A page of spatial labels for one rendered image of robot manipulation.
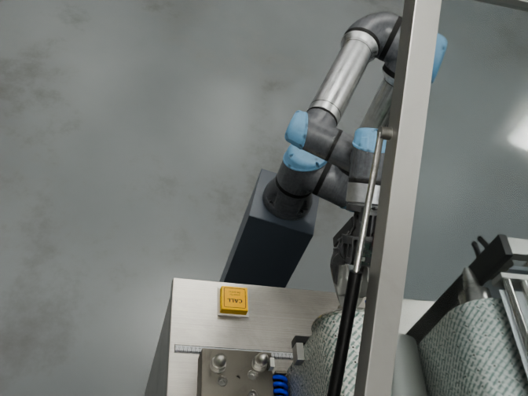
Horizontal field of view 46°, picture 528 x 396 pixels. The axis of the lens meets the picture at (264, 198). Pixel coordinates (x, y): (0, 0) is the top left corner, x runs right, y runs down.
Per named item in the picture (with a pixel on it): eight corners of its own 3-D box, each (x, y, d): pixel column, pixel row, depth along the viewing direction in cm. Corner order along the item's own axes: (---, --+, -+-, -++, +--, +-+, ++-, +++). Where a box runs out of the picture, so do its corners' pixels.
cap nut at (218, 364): (225, 358, 137) (229, 350, 134) (225, 374, 135) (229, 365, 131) (209, 357, 136) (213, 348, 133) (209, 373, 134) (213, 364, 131)
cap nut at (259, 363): (266, 357, 140) (271, 348, 136) (267, 372, 137) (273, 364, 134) (251, 355, 139) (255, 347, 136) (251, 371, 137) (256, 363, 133)
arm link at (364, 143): (390, 134, 127) (396, 130, 119) (383, 187, 127) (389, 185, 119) (352, 130, 128) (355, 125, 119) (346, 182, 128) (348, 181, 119)
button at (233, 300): (245, 291, 164) (247, 287, 163) (246, 315, 160) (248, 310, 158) (219, 289, 163) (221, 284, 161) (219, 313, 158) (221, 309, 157)
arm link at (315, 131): (363, -13, 153) (288, 120, 127) (403, 6, 153) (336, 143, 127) (349, 22, 163) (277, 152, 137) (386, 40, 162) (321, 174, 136)
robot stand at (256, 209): (210, 306, 262) (261, 167, 194) (254, 319, 263) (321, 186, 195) (198, 347, 248) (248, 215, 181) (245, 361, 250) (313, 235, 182)
